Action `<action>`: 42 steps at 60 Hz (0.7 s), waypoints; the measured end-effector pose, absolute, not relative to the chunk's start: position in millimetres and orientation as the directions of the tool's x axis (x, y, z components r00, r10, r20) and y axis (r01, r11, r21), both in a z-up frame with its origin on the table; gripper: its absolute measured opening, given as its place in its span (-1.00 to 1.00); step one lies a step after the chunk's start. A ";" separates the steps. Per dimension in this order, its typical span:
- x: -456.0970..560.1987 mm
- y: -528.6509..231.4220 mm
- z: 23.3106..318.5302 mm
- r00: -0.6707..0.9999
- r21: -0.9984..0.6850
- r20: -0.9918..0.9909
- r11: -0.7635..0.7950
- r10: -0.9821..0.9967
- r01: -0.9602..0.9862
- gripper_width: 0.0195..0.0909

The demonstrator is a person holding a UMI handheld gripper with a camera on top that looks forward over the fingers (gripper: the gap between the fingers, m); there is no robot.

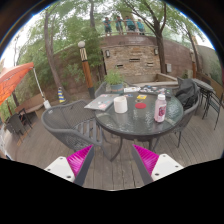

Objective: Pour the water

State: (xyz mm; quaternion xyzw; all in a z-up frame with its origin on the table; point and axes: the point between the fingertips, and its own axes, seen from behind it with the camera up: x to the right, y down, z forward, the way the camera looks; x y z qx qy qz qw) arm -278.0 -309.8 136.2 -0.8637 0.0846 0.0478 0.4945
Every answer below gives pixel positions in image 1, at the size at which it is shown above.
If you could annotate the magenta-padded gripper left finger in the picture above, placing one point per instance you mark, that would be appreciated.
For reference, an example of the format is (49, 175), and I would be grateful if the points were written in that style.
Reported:
(60, 166)

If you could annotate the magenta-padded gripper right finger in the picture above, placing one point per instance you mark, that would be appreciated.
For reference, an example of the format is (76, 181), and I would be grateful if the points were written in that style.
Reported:
(165, 165)

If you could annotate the pink juice bottle white cap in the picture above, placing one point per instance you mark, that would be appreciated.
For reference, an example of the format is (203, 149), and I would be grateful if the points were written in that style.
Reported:
(160, 110)

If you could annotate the dark wicker chair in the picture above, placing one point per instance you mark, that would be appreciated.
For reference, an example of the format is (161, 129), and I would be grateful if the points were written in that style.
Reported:
(15, 123)

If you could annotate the white canopy leg weight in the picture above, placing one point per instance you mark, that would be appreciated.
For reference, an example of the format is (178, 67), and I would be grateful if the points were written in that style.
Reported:
(47, 104)

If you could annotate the flat round red coaster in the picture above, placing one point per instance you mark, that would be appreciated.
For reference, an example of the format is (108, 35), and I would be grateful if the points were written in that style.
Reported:
(140, 105)

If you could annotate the blue yellow striped bollard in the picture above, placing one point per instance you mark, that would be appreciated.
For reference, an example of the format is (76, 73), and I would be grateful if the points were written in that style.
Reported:
(61, 96)

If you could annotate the yellow card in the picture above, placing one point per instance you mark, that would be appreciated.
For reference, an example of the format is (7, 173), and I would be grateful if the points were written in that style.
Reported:
(141, 97)

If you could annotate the white ceramic mug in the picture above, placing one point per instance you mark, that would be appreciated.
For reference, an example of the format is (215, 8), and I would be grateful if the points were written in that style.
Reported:
(120, 105)

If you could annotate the black laptop with stickers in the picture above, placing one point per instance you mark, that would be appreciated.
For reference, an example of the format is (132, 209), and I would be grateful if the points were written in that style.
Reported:
(155, 90)

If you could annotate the silver laptop with stickers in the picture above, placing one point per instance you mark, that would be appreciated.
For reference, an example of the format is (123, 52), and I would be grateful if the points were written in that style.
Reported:
(100, 101)

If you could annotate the black metal folding chair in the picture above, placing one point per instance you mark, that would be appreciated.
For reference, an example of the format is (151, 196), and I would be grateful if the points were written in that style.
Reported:
(213, 103)

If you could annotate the white sticker sheet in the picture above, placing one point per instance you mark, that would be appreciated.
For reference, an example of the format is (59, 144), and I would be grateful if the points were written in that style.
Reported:
(131, 89)

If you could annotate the dark side table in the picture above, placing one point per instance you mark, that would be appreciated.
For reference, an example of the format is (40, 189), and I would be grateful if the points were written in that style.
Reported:
(203, 85)

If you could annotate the green plant in teal pot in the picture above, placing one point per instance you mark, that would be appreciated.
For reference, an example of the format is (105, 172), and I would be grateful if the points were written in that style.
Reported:
(114, 79)

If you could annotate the orange canopy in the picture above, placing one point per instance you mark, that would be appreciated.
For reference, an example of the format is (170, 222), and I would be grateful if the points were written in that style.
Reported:
(11, 78)

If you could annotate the person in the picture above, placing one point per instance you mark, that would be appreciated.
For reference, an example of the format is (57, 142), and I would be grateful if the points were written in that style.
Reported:
(130, 24)
(107, 26)
(140, 26)
(119, 24)

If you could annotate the wooden lamp post white globe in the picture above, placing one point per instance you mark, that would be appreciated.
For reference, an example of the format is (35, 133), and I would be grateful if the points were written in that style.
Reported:
(87, 71)

